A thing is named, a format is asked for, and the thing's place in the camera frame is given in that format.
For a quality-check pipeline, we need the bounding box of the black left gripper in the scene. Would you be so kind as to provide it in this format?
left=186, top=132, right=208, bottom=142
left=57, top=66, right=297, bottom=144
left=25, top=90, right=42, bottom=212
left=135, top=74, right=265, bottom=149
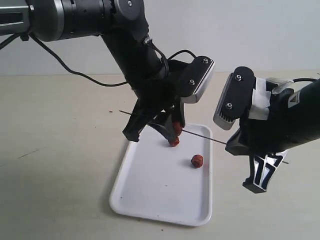
left=122, top=59, right=196, bottom=143

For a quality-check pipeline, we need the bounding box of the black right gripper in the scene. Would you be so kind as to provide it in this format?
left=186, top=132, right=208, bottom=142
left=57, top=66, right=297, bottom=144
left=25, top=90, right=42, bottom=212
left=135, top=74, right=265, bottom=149
left=224, top=99, right=291, bottom=195

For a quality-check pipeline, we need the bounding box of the brown meatball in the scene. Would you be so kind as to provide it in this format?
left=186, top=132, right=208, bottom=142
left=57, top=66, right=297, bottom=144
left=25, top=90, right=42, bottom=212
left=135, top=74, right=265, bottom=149
left=190, top=154, right=204, bottom=168
left=169, top=136, right=180, bottom=147
left=172, top=121, right=183, bottom=136

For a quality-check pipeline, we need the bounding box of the thin metal skewer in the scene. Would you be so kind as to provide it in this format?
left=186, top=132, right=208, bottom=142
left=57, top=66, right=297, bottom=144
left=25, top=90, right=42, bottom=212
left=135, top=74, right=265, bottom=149
left=118, top=110, right=289, bottom=165

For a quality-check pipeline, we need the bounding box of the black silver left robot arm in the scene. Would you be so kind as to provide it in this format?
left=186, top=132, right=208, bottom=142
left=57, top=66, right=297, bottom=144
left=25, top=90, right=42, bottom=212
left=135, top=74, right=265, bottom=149
left=0, top=0, right=186, bottom=143

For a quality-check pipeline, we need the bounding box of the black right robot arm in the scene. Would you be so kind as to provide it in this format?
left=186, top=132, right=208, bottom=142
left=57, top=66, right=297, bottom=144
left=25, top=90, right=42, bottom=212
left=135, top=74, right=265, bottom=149
left=225, top=79, right=320, bottom=194

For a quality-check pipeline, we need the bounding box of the white rectangular plastic tray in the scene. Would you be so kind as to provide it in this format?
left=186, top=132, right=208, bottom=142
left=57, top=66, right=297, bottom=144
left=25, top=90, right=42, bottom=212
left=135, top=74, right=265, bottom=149
left=109, top=124, right=213, bottom=227

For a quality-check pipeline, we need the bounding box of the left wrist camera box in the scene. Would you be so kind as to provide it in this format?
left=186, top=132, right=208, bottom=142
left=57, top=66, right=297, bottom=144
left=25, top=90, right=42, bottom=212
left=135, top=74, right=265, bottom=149
left=176, top=56, right=215, bottom=104

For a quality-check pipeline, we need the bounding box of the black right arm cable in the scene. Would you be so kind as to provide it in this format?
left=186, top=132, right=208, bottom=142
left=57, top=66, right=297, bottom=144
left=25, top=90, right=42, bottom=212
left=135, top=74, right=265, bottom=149
left=292, top=78, right=318, bottom=84

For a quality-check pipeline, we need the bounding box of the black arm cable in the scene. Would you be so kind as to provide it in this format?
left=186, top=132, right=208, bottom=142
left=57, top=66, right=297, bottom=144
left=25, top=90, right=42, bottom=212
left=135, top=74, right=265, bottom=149
left=28, top=33, right=131, bottom=88
left=292, top=78, right=318, bottom=84

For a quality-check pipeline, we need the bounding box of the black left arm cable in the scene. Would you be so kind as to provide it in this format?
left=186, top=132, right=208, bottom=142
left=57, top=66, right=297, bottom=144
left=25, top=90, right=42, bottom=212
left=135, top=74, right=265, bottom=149
left=28, top=33, right=131, bottom=88

